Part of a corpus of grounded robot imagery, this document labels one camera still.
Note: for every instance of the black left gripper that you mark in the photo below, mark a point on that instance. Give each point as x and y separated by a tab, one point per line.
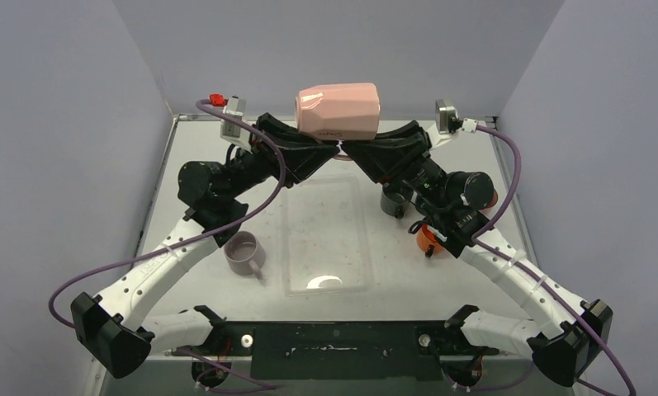
305	153

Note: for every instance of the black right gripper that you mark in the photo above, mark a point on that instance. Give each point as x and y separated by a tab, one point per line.
409	155

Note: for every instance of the dark grey mug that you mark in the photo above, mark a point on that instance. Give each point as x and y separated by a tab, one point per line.
395	200

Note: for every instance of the light pink faceted mug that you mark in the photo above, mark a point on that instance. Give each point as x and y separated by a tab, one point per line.
340	111

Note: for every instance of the orange mug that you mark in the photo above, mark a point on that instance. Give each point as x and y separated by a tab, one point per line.
427	242

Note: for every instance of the lilac ribbed mug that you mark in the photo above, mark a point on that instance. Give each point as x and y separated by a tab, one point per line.
245	255

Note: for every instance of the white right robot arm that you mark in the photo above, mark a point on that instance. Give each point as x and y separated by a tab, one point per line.
563	333

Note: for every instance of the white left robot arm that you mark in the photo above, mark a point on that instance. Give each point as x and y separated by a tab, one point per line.
115	325

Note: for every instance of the clear plastic tray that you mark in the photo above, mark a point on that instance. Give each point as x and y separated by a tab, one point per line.
324	246

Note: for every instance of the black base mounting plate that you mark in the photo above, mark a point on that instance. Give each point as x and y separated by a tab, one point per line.
340	350

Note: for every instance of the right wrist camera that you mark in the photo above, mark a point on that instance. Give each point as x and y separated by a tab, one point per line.
448	125

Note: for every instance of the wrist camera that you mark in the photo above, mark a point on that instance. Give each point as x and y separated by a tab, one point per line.
448	125
233	107

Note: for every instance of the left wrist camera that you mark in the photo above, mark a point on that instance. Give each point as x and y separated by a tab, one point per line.
233	107

